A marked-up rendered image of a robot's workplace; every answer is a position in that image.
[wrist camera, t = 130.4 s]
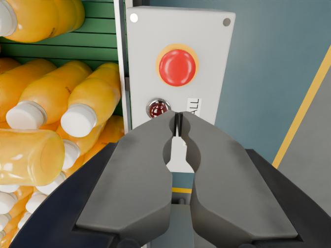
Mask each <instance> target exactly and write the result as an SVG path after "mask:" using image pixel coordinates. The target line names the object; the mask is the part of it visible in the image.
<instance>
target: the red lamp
mask: <svg viewBox="0 0 331 248"><path fill-rule="evenodd" d="M167 111H168V108H167V106H166V105H165V104H164V103H162V102H159V101H157V102H154V103H152V104H151V105H150V106H149V110H148V112H149V115H150V117H151V118H152V119H153V118H155V117H157V116H159V115H161V114H163V113H165V112H167Z"/></svg>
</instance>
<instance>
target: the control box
mask: <svg viewBox="0 0 331 248"><path fill-rule="evenodd" d="M235 17H236V15H235V13H234V12H229V11H223V10H217V9H205V8H183V7H162V6H136V7H128V8H127V9H126V23H127V40H128V57H129V75H130V92H131V109H132V129H134V128H136V127H137V126H139V125H141V124H143V123H145V122H147V121H149V120H151V119H152V118H151V117H150V115H149V112H148V110H149V106H150V105H151V104H152V103H154V102H157V101H159V102H162V103H164V104H165V105H166V106H167V108H168V111H169V110H172V111H174V112H183V111H189V112H192V111H194V110H197V111H195V115H197V116H198V117H200V118H202V119H204V120H205V121H207V122H209V123H211V124H212V125H214V124H215V119H216V114H217V109H218V104H219V98H220V93H221V88H222V83H223V78H224V74H225V69H226V63H227V58H228V53H229V48H230V43H231V38H232V31H233V27H234V22H235ZM175 49H180V50H184V51H186V52H188V53H189V54H190V55H191V56H192V57H193V59H194V61H195V64H196V71H195V74H194V77H193V78H192V80H191V81H190V82H189V83H187V84H185V85H183V86H179V87H175V86H171V85H169V84H167V83H166V82H165V81H164V80H163V79H162V78H161V76H160V73H159V65H160V61H161V59H162V57H163V56H164V55H165V54H166V53H167V52H169V51H171V50H175ZM198 99H199V103H190V102H198ZM197 104H198V109H194V108H190V107H195V108H197ZM186 150H187V146H186V145H185V142H184V141H183V139H182V138H181V137H178V129H176V137H173V138H172V146H171V160H170V162H169V163H168V164H167V165H166V166H167V168H168V169H169V170H170V172H186V173H194V171H193V169H192V168H191V166H190V165H189V164H188V163H187V162H186Z"/></svg>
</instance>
